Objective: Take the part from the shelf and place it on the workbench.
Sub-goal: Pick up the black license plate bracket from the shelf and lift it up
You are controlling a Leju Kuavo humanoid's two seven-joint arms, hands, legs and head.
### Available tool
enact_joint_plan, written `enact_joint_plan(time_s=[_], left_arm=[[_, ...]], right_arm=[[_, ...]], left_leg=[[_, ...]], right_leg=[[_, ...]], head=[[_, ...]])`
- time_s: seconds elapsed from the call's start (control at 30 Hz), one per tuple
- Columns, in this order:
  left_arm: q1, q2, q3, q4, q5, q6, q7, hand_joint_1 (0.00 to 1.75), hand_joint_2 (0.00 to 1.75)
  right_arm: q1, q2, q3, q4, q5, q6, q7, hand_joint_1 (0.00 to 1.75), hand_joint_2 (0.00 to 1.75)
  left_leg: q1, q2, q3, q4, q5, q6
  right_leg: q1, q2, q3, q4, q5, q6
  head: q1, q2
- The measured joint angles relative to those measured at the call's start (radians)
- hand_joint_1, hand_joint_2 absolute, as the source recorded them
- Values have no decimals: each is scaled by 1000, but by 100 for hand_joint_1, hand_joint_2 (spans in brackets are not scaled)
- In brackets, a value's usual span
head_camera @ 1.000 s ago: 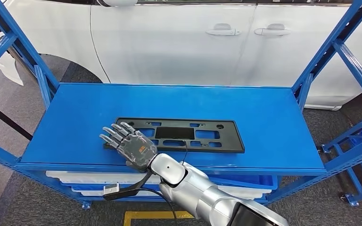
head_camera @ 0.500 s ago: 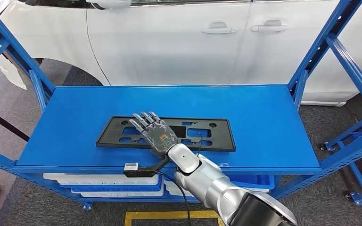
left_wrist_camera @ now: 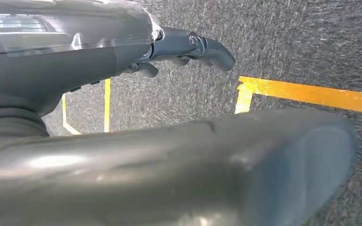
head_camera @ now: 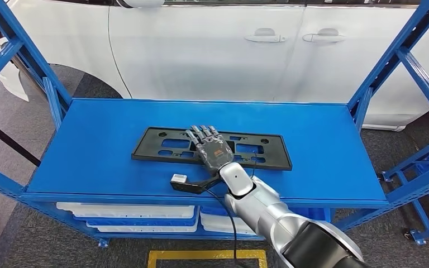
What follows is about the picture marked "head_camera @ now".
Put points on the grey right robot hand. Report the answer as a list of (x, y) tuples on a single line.
[(214, 151)]

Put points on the black plastic plate bracket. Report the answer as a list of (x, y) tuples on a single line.
[(146, 149)]

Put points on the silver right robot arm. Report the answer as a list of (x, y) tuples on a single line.
[(259, 207)]

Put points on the blue steel shelf rack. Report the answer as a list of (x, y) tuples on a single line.
[(418, 236), (107, 148)]

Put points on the white plastic tray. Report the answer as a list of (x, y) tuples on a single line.
[(222, 229), (144, 228), (214, 220), (125, 211)]

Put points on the white car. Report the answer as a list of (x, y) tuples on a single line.
[(199, 55)]

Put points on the yellow floor tape square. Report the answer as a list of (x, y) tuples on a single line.
[(207, 254)]

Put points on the black slim bar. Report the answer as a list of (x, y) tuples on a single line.
[(11, 142)]

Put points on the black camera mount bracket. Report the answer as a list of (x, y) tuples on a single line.
[(203, 186)]

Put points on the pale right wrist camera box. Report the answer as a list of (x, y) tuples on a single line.
[(179, 178)]

